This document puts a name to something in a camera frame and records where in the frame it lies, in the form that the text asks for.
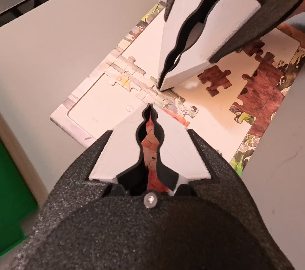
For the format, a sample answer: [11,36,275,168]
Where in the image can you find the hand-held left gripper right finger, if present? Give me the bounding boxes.
[150,104,212,191]

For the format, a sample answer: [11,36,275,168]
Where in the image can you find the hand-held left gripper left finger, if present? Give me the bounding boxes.
[88,103,153,183]

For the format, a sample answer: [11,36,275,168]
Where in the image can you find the lion puzzle tray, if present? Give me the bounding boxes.
[50,0,305,178]

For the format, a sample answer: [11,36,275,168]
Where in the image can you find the pale grey-green puzzle piece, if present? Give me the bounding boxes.
[135,83,179,108]

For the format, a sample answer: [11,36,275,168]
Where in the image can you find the assembled grey branch pieces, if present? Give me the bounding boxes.
[107,55,159,99]

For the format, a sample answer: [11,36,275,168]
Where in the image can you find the grey desk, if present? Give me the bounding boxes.
[0,0,305,270]

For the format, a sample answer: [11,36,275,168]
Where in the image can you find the assembled lion puzzle pieces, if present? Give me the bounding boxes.
[141,104,191,192]

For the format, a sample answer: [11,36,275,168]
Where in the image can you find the white and green puzzle piece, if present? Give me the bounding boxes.
[175,97,199,120]

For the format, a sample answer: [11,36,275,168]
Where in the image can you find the reddish brown puzzle piece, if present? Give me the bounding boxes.
[197,65,232,97]

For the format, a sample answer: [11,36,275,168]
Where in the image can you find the green plastic bin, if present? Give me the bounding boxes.
[0,138,39,251]

